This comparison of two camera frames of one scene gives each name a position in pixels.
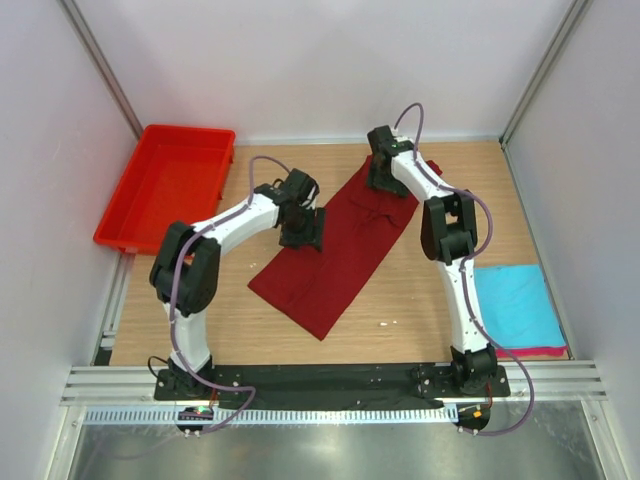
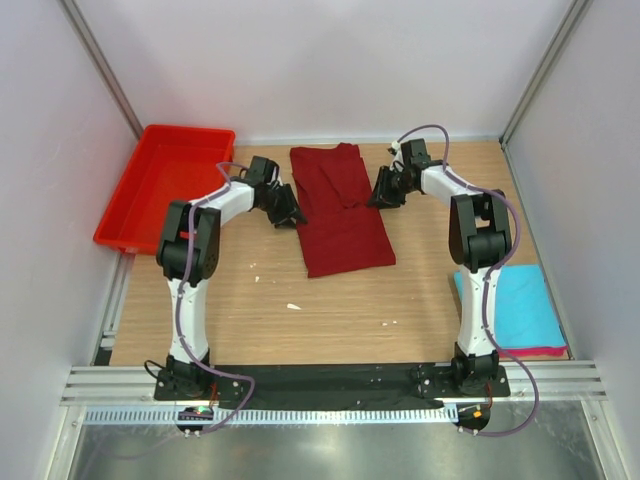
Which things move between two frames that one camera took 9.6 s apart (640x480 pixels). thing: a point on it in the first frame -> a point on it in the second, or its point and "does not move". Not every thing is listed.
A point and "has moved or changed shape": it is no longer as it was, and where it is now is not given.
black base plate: [329, 384] does not move
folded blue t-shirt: [517, 307] does not move
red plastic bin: [176, 174] does not move
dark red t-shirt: [316, 289] has moved or changed shape
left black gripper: [312, 235] -> [283, 220]
